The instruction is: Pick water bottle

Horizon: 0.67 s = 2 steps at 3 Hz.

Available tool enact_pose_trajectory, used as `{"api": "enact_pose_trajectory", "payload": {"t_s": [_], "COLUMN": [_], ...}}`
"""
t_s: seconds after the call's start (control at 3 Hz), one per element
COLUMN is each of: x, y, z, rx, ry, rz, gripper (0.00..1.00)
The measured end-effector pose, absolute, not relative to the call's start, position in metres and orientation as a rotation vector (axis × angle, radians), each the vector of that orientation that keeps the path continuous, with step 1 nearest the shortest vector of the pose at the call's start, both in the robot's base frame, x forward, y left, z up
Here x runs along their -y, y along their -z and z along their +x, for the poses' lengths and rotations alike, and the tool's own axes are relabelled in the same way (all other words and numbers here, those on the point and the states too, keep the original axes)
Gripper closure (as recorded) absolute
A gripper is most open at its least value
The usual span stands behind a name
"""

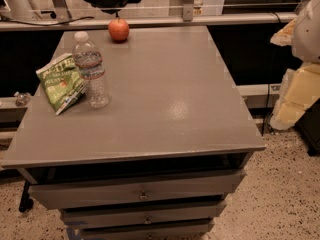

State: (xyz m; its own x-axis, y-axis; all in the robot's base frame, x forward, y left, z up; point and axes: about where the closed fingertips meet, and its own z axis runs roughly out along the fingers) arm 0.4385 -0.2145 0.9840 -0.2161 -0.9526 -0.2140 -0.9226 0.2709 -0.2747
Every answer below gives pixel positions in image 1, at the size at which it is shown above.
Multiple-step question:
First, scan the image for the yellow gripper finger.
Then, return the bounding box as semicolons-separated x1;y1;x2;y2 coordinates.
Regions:
270;19;296;47
270;63;320;130

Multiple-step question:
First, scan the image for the clear plastic water bottle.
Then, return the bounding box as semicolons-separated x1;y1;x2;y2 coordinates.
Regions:
72;31;110;108

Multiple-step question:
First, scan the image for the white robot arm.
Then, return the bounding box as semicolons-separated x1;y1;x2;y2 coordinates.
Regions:
270;0;320;130

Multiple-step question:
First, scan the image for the top grey drawer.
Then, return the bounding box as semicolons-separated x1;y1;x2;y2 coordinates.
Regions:
29;169;246;209

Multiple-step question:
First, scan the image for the grey drawer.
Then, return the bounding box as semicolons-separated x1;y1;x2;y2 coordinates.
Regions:
62;199;226;229
81;219;213;240
29;169;246;209

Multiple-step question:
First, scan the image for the middle grey drawer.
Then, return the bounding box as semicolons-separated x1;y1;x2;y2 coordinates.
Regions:
62;199;226;229

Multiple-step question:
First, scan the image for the grey drawer cabinet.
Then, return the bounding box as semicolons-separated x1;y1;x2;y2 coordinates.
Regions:
0;25;267;240

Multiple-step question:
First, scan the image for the red apple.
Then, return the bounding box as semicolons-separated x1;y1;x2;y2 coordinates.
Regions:
108;18;130;42

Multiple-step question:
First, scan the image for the bottom grey drawer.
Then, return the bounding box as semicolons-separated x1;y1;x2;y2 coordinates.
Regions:
81;219;213;240

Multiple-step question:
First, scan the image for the green snack bag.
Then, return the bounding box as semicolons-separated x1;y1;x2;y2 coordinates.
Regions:
36;53;87;115

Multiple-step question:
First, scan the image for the small crumpled clear object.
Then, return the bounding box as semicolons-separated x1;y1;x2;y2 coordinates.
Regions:
14;92;31;106

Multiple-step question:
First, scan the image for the metal bracket post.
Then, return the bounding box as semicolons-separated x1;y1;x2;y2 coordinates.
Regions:
182;0;194;22

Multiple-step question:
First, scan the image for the grey metal rail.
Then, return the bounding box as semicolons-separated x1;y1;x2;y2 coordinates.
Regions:
0;12;297;32

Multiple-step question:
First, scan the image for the black cable on rail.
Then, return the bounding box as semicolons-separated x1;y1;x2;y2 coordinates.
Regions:
0;14;95;27

